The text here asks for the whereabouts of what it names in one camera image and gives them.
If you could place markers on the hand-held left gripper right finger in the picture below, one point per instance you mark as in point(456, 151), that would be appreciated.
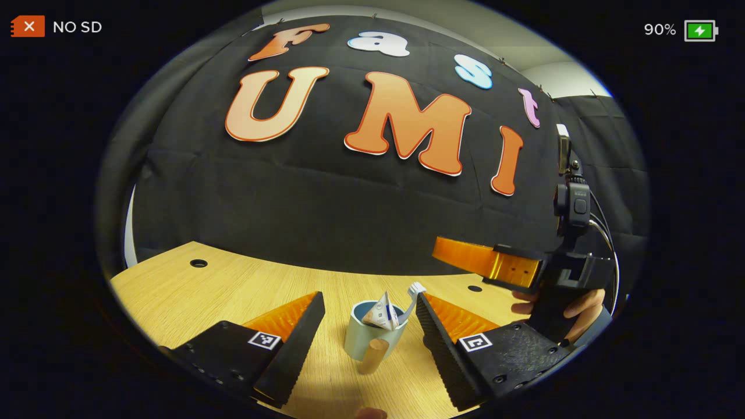
point(442, 355)

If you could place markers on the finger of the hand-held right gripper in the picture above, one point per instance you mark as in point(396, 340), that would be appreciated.
point(465, 256)

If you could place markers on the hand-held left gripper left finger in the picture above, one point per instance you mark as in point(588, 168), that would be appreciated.
point(294, 355)

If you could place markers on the light blue toothbrush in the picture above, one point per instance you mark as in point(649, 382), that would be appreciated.
point(414, 291)

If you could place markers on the white toothpaste tube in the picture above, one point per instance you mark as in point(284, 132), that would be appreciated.
point(381, 314)

